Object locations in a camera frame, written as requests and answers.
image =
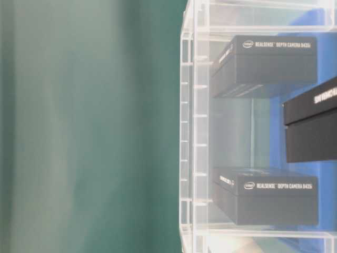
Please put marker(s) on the black realsense box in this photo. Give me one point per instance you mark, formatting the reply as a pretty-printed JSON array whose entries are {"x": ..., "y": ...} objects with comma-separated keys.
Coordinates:
[
  {"x": 310, "y": 124},
  {"x": 265, "y": 196},
  {"x": 256, "y": 66}
]

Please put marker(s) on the clear plastic storage case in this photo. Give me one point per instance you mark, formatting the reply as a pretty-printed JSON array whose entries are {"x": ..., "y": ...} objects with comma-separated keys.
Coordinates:
[{"x": 229, "y": 132}]

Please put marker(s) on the blue cloth liner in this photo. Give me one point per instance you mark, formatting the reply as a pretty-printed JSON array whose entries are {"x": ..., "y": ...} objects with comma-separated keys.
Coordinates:
[{"x": 325, "y": 171}]

